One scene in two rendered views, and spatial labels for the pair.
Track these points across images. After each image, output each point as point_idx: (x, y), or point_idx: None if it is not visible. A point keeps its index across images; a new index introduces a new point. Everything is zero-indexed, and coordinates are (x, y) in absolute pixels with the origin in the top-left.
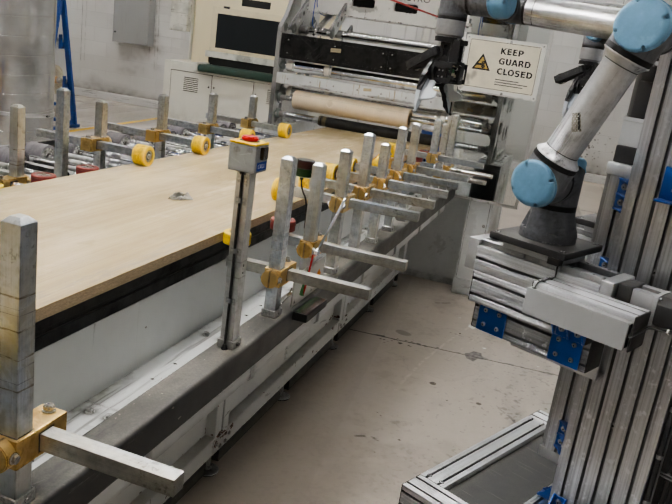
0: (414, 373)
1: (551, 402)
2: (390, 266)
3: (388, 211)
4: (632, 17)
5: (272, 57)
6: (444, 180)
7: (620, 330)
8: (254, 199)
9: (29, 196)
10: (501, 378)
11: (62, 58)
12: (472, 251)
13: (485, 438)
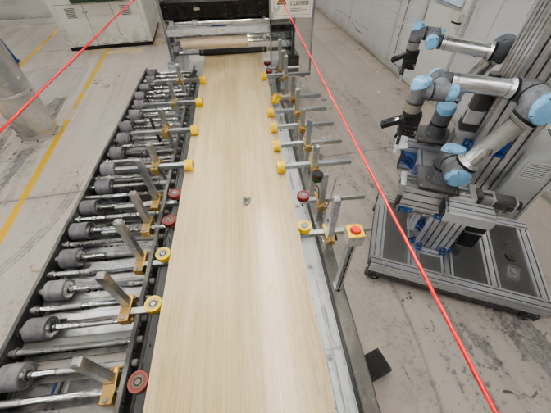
0: None
1: (360, 170)
2: (357, 198)
3: (337, 163)
4: (545, 110)
5: None
6: (320, 107)
7: (491, 225)
8: (270, 178)
9: (192, 251)
10: (337, 165)
11: None
12: (402, 189)
13: (353, 203)
